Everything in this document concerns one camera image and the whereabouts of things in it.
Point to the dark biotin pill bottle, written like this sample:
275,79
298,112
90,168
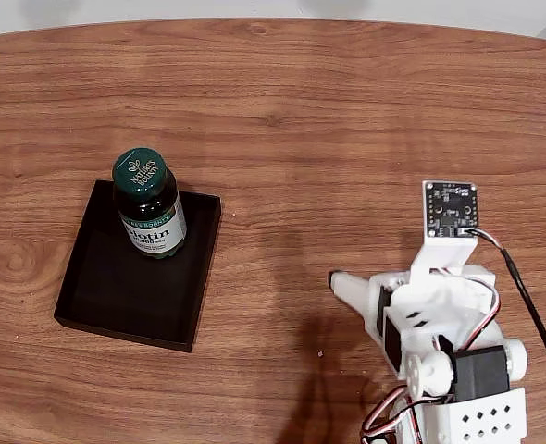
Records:
155,231

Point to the shallow black cardboard box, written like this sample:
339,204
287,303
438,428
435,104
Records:
125,296

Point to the camera board on white mount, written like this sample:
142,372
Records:
449,208

